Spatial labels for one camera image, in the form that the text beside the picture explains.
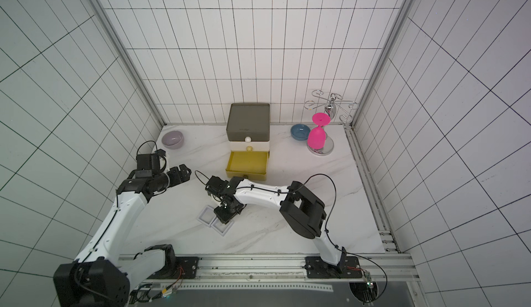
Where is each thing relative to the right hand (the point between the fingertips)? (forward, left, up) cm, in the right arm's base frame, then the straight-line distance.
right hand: (220, 222), depth 82 cm
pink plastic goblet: (+35, -40, +17) cm, 55 cm away
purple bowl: (+42, +35, +2) cm, 54 cm away
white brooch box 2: (-1, 0, -2) cm, 2 cm away
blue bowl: (+52, -34, -1) cm, 63 cm away
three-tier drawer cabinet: (+35, -9, +17) cm, 39 cm away
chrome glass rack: (+44, -45, +25) cm, 68 cm away
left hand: (+13, +17, +11) cm, 24 cm away
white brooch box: (+3, +6, -1) cm, 7 cm away
